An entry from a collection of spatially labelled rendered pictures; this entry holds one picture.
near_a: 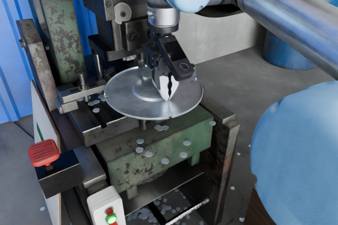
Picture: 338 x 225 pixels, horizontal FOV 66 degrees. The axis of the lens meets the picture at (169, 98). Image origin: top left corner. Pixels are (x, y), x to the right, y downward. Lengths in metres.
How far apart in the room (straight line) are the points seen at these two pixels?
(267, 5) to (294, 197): 0.31
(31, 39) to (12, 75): 0.98
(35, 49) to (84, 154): 0.46
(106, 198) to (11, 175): 1.15
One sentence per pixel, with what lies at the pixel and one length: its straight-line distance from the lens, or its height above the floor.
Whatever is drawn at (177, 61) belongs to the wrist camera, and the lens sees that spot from 0.60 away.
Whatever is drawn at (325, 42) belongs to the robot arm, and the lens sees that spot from 0.39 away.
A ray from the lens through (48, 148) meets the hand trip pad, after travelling 0.67.
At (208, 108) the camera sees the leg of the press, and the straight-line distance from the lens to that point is 0.95.
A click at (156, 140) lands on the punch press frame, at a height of 0.64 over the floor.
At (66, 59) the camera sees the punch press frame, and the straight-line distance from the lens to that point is 1.01.
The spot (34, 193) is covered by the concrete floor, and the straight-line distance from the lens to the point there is 1.64.
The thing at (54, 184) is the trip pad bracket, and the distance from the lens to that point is 0.71.
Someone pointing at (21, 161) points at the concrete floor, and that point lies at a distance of 1.85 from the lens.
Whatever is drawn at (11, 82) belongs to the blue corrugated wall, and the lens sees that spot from 2.06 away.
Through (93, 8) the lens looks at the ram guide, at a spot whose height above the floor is 1.00.
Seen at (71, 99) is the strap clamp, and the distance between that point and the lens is 0.86.
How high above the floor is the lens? 1.19
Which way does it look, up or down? 33 degrees down
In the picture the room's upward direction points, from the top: straight up
